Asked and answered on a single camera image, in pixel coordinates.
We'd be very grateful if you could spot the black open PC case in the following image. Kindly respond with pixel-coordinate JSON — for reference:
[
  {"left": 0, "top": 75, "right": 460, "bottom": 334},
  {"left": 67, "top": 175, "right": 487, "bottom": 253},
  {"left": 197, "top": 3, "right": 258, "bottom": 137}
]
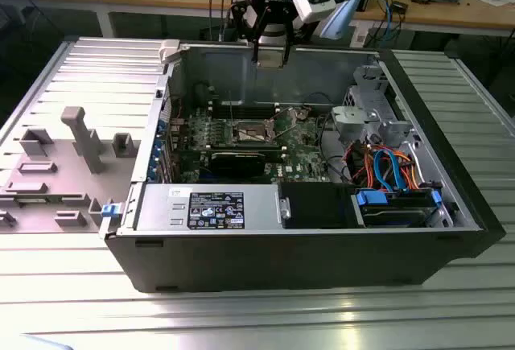
[{"left": 97, "top": 39, "right": 507, "bottom": 294}]

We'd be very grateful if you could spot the green motherboard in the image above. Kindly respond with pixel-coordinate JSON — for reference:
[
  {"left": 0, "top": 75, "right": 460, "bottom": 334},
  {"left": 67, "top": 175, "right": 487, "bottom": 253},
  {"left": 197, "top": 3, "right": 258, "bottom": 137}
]
[{"left": 168, "top": 102, "right": 335, "bottom": 184}]

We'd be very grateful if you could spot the blue flat wire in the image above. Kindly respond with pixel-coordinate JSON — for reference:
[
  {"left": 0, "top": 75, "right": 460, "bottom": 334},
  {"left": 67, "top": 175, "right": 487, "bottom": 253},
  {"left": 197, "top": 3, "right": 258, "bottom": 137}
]
[{"left": 373, "top": 146, "right": 408, "bottom": 195}]

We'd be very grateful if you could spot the silver square CPU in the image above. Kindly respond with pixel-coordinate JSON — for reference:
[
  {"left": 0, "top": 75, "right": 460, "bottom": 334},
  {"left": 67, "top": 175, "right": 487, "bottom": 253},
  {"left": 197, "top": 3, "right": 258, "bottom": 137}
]
[{"left": 256, "top": 51, "right": 285, "bottom": 69}]

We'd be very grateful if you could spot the silver power supply unit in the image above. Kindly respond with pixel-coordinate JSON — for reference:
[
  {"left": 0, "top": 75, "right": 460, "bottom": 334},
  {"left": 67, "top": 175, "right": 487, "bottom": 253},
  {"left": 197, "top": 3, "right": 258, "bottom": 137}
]
[{"left": 134, "top": 183, "right": 281, "bottom": 233}]

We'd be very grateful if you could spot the black graphics card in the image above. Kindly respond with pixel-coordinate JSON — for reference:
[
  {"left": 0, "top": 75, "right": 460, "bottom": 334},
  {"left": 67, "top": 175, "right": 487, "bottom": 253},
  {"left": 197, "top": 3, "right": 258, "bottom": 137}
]
[{"left": 208, "top": 149, "right": 266, "bottom": 179}]

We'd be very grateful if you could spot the CPU socket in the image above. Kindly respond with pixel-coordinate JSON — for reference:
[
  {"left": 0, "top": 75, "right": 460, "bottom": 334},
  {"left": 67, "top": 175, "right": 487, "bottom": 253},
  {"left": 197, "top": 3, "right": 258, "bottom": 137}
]
[{"left": 229, "top": 119, "right": 277, "bottom": 145}]

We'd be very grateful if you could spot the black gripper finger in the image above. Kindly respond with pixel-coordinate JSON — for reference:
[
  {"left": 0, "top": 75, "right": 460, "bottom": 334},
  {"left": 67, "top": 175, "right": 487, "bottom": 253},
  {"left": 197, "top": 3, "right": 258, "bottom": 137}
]
[
  {"left": 281, "top": 2, "right": 299, "bottom": 65},
  {"left": 231, "top": 0, "right": 267, "bottom": 64}
]

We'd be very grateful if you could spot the silver metal drive cage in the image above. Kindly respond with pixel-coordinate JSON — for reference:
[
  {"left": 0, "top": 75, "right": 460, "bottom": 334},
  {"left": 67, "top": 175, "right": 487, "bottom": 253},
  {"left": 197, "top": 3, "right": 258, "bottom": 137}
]
[{"left": 332, "top": 64, "right": 422, "bottom": 154}]

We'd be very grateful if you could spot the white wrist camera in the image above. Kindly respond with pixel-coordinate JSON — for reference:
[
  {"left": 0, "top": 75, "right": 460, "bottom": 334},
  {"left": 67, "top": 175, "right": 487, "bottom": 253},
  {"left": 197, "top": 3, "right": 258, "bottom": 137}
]
[{"left": 291, "top": 0, "right": 337, "bottom": 23}]

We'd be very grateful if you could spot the black RAM slot row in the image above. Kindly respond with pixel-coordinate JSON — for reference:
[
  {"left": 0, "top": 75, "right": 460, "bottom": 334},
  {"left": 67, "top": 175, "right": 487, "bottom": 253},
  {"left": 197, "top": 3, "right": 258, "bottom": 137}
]
[
  {"left": 208, "top": 142, "right": 285, "bottom": 154},
  {"left": 211, "top": 102, "right": 281, "bottom": 120}
]

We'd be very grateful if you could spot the orange wire bundle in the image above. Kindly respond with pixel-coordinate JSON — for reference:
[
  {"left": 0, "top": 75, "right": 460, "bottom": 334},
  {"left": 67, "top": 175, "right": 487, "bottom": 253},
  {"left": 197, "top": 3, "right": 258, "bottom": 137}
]
[{"left": 360, "top": 146, "right": 422, "bottom": 192}]

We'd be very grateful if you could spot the pale grey case latch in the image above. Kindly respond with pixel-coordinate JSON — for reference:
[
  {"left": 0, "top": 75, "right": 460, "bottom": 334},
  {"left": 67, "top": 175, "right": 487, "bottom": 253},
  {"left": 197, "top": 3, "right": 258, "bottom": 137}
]
[{"left": 159, "top": 39, "right": 182, "bottom": 65}]

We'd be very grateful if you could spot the blue hanging cable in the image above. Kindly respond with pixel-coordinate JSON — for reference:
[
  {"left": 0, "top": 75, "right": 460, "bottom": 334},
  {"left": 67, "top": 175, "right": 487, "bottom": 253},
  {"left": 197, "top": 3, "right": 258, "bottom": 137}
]
[{"left": 384, "top": 0, "right": 399, "bottom": 51}]

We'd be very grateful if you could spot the grey plastic parts rack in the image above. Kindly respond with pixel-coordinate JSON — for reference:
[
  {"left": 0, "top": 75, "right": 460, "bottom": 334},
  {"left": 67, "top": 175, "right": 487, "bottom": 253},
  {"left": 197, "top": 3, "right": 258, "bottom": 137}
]
[{"left": 0, "top": 105, "right": 142, "bottom": 234}]

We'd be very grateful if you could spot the hard disk in blue carrier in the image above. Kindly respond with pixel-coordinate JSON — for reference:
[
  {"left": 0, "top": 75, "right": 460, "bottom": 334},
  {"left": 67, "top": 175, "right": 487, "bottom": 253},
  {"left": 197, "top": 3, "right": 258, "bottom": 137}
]
[{"left": 352, "top": 188, "right": 443, "bottom": 229}]

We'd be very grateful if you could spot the black printed label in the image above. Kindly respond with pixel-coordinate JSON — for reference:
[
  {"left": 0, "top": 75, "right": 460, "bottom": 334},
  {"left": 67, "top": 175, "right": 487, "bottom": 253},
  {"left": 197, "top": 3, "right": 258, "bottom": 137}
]
[{"left": 188, "top": 191, "right": 245, "bottom": 230}]

